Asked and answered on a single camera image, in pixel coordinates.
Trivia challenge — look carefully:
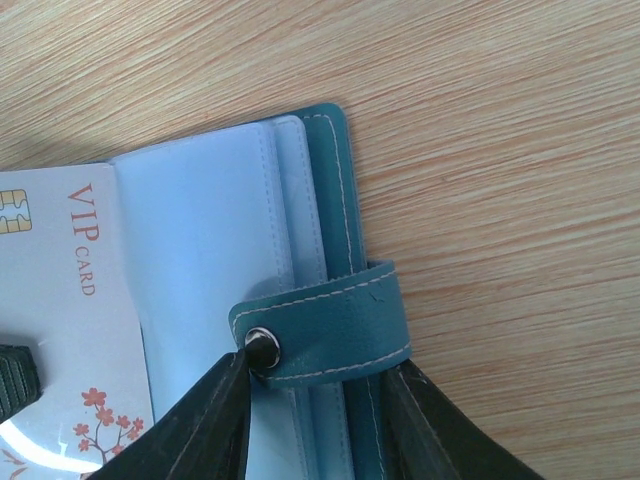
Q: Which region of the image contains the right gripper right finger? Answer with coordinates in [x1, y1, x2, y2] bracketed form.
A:
[382, 360, 541, 480]

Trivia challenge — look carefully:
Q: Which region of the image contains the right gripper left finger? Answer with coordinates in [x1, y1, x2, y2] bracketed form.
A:
[92, 350, 251, 480]

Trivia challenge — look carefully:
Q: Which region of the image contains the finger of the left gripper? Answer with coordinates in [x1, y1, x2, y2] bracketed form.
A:
[0, 345, 42, 422]

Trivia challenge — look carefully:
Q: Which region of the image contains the white floral VIP card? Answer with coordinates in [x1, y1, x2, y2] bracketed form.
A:
[1, 164, 153, 479]

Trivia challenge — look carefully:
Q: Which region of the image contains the teal card holder wallet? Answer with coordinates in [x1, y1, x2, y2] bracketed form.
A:
[110, 103, 411, 479]

